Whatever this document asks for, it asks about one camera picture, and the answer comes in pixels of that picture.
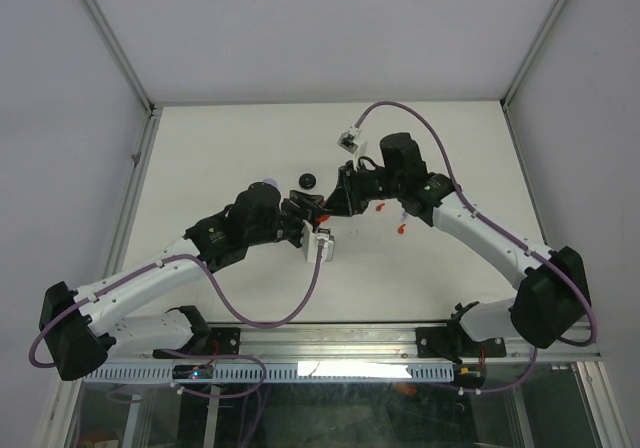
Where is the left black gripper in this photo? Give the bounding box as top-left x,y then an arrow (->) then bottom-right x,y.
247,193 -> 324,249

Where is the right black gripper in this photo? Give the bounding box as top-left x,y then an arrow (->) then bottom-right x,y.
322,160 -> 403,218

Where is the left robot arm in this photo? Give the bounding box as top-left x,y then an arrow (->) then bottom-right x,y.
29,182 -> 327,381

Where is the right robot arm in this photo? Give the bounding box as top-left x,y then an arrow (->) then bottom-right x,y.
323,130 -> 591,355

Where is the purple charging case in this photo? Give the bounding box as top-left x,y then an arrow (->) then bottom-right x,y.
263,178 -> 279,189

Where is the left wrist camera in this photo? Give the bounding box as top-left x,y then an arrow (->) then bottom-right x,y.
301,221 -> 335,263

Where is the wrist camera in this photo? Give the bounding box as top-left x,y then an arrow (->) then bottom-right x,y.
337,126 -> 368,170
301,221 -> 335,263

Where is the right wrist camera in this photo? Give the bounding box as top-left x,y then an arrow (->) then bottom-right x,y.
337,126 -> 368,170

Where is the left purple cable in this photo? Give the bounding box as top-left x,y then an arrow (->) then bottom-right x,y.
28,245 -> 324,448

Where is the purple cable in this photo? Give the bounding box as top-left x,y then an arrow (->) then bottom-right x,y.
28,245 -> 324,448
352,100 -> 601,397

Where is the aluminium mounting rail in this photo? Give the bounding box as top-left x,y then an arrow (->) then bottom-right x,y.
112,321 -> 599,369

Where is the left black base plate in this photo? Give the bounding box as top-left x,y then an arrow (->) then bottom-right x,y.
200,325 -> 241,358

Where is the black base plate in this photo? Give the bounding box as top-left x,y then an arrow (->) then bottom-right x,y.
415,326 -> 507,364
200,325 -> 241,358

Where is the white slotted cable duct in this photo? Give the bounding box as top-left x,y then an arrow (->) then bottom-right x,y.
84,361 -> 454,384

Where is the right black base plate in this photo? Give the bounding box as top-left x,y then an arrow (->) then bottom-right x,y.
415,326 -> 507,364

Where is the right aluminium frame post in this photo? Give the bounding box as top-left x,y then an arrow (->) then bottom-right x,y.
500,0 -> 570,113

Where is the aluminium frame post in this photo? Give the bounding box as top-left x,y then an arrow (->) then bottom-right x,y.
78,0 -> 155,116
500,0 -> 570,113

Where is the left aluminium frame post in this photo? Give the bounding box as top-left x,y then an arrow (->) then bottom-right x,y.
78,0 -> 155,116

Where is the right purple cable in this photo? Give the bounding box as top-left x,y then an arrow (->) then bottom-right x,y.
352,100 -> 601,397

